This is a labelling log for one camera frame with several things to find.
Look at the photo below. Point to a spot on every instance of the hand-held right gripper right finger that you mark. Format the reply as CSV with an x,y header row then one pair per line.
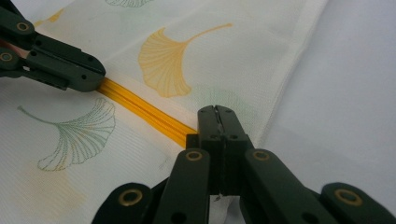
x,y
232,133

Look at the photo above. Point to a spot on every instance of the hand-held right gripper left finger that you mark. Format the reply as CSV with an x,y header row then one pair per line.
x,y
211,130

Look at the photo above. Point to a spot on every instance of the white leaf-print zippered cloth bag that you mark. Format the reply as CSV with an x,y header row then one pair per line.
x,y
218,56

